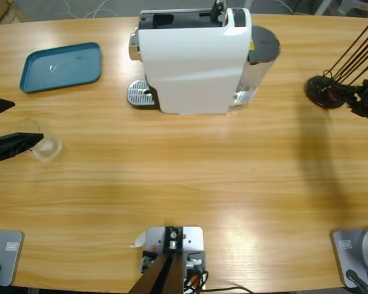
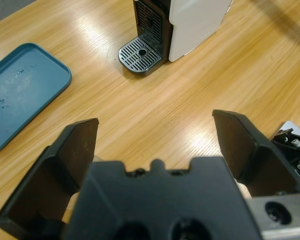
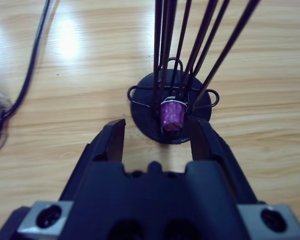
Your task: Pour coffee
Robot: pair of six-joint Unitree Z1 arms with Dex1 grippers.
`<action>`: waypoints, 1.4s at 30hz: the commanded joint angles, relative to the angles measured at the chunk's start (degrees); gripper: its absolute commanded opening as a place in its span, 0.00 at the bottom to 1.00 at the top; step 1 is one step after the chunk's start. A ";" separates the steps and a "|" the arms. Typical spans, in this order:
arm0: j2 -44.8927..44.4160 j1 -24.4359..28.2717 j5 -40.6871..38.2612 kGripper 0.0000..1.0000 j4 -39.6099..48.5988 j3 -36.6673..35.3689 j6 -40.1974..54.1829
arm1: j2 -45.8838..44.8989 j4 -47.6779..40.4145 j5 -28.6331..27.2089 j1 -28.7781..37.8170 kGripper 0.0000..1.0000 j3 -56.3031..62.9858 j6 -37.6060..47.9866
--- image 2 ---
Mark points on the white capsule coffee machine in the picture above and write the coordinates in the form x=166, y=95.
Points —
x=195, y=25

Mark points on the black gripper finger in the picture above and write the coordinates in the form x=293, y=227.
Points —
x=40, y=190
x=265, y=170

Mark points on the teal plastic tray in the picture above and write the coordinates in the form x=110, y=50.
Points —
x=22, y=95

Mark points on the clear glass cup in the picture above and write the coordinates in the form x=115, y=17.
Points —
x=72, y=206

